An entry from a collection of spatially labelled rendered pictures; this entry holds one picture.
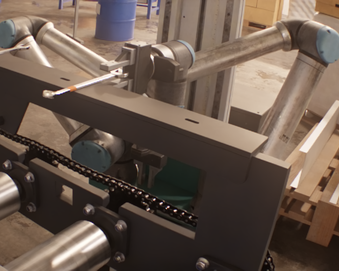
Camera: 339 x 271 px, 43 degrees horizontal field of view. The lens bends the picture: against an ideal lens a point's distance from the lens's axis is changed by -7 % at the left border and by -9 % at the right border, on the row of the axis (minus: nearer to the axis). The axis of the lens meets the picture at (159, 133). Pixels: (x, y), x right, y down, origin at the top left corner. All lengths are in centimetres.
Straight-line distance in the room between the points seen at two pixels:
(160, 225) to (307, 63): 79
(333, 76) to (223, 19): 261
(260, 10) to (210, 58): 769
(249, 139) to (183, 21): 109
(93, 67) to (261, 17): 748
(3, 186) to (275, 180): 66
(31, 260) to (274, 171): 48
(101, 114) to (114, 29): 562
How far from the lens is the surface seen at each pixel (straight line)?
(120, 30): 656
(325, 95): 429
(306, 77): 150
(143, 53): 112
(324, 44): 149
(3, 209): 113
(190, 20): 184
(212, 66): 146
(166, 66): 114
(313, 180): 273
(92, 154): 172
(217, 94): 180
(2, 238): 243
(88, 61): 183
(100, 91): 98
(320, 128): 290
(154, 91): 131
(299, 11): 906
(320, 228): 264
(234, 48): 150
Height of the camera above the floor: 149
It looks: 24 degrees down
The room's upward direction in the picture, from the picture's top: 6 degrees clockwise
